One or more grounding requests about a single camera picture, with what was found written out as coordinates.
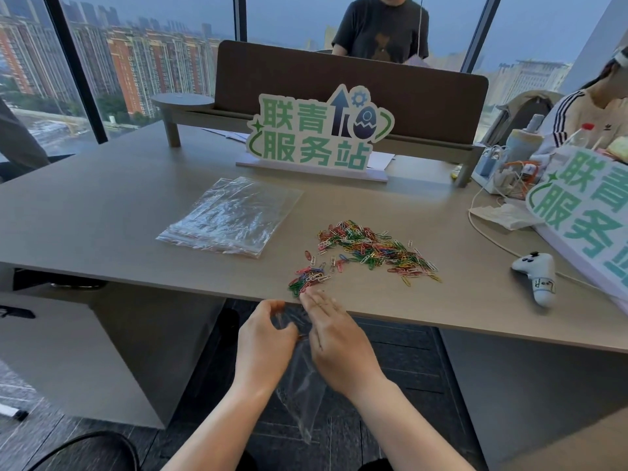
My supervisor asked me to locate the dark window frame post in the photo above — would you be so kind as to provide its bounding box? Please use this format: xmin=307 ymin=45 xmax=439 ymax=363
xmin=232 ymin=0 xmax=247 ymax=43
xmin=465 ymin=0 xmax=503 ymax=74

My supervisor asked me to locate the white paper sheet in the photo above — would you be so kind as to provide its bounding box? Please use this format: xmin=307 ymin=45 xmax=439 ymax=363
xmin=366 ymin=151 xmax=396 ymax=171
xmin=200 ymin=126 xmax=252 ymax=143

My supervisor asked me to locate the white power strip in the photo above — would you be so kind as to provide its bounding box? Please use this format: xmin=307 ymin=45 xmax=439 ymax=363
xmin=471 ymin=162 xmax=533 ymax=198

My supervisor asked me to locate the white cable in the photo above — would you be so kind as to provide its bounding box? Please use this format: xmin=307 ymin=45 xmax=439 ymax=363
xmin=467 ymin=185 xmax=602 ymax=291

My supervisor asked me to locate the green and white standing sign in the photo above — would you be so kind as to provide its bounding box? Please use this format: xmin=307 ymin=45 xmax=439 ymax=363
xmin=236 ymin=83 xmax=396 ymax=183

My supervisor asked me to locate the blue charger plug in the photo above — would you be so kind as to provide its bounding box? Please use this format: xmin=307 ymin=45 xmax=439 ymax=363
xmin=477 ymin=146 xmax=502 ymax=178

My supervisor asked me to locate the person's right hand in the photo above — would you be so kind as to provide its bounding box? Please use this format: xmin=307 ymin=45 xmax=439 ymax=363
xmin=299 ymin=289 xmax=389 ymax=401

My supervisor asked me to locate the pile of colourful paper clips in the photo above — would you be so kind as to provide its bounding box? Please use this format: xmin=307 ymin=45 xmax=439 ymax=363
xmin=287 ymin=219 xmax=443 ymax=298

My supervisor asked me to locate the stack of clear zip bags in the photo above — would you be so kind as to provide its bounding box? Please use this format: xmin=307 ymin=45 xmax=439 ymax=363
xmin=155 ymin=176 xmax=305 ymax=259

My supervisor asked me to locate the clear bottle with red cap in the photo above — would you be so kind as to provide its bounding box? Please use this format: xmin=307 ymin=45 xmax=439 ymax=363
xmin=563 ymin=123 xmax=597 ymax=148

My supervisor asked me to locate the brown desk divider panel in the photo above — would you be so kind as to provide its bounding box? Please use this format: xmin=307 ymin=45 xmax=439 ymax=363
xmin=214 ymin=40 xmax=490 ymax=146

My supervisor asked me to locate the dark office chair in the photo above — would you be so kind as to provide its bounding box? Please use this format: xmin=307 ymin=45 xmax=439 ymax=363
xmin=0 ymin=97 xmax=75 ymax=184

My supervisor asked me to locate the white game controller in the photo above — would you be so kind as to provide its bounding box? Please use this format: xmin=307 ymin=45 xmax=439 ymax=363
xmin=511 ymin=252 xmax=558 ymax=308

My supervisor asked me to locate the person's left forearm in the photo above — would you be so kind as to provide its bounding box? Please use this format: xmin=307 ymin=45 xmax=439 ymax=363
xmin=161 ymin=380 xmax=276 ymax=471

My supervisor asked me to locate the person's right forearm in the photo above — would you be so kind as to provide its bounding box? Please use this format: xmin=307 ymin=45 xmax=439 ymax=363
xmin=349 ymin=378 xmax=476 ymax=471

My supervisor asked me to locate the person's left hand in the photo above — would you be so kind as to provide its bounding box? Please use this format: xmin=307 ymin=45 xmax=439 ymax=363
xmin=235 ymin=299 xmax=300 ymax=389

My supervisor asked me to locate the pale blue bottle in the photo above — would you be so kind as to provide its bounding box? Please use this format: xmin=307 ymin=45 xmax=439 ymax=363
xmin=504 ymin=114 xmax=546 ymax=160

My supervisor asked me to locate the large green and white sign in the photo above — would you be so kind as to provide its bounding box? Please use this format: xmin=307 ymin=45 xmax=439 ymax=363
xmin=525 ymin=146 xmax=628 ymax=315

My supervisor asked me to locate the grey backpack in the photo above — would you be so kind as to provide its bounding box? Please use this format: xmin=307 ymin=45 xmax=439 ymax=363
xmin=483 ymin=90 xmax=566 ymax=148

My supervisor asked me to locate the white crumpled tissue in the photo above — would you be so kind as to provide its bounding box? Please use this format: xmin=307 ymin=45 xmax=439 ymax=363
xmin=470 ymin=203 xmax=541 ymax=232

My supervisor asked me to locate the clear plastic zip bag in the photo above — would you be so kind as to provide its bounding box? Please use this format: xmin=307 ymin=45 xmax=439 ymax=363
xmin=273 ymin=309 xmax=329 ymax=445

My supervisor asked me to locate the grey desk shelf rail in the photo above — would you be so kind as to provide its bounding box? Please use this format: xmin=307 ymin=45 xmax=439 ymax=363
xmin=150 ymin=92 xmax=486 ymax=189

